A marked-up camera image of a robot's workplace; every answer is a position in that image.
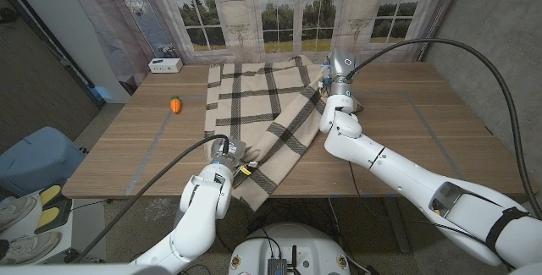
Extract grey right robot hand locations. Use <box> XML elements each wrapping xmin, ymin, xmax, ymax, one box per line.
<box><xmin>320</xmin><ymin>47</ymin><xmax>357</xmax><ymax>97</ymax></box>

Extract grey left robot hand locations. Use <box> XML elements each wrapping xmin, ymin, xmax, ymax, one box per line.
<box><xmin>209</xmin><ymin>135</ymin><xmax>260</xmax><ymax>179</ymax></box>

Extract cream plaid scarf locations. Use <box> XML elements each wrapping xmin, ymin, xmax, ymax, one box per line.
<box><xmin>202</xmin><ymin>54</ymin><xmax>335</xmax><ymax>212</ymax></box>

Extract white power strip box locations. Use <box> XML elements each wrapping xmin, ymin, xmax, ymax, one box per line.
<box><xmin>147</xmin><ymin>58</ymin><xmax>184</xmax><ymax>74</ymax></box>

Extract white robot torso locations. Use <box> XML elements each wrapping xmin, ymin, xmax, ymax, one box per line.
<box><xmin>228</xmin><ymin>223</ymin><xmax>351</xmax><ymax>275</ymax></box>

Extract grey electronics box on torso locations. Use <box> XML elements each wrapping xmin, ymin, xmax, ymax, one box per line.
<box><xmin>267</xmin><ymin>257</ymin><xmax>289</xmax><ymax>275</ymax></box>

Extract grey table leg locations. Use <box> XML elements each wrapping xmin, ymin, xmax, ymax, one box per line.
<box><xmin>383</xmin><ymin>197</ymin><xmax>412</xmax><ymax>254</ymax></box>

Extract black foot pedal yellow pads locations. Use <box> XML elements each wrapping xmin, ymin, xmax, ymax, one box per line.
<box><xmin>33</xmin><ymin>177</ymin><xmax>74</xmax><ymax>236</ymax></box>

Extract blue-grey plastic container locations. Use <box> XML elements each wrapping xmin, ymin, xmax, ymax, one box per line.
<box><xmin>0</xmin><ymin>125</ymin><xmax>88</xmax><ymax>198</ymax></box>

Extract white sneaker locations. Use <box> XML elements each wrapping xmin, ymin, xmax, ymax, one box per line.
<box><xmin>0</xmin><ymin>196</ymin><xmax>38</xmax><ymax>230</ymax></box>
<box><xmin>0</xmin><ymin>231</ymin><xmax>64</xmax><ymax>266</ymax></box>

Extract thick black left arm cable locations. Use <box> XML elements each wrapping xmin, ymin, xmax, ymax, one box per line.
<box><xmin>74</xmin><ymin>134</ymin><xmax>230</xmax><ymax>264</ymax></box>

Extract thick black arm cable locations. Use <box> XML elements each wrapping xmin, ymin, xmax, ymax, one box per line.
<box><xmin>74</xmin><ymin>134</ymin><xmax>230</xmax><ymax>264</ymax></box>
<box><xmin>345</xmin><ymin>37</ymin><xmax>542</xmax><ymax>221</ymax></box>

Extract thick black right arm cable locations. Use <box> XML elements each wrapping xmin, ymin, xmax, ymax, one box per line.
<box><xmin>345</xmin><ymin>37</ymin><xmax>542</xmax><ymax>221</ymax></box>

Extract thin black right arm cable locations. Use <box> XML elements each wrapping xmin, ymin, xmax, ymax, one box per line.
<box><xmin>348</xmin><ymin>161</ymin><xmax>361</xmax><ymax>195</ymax></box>

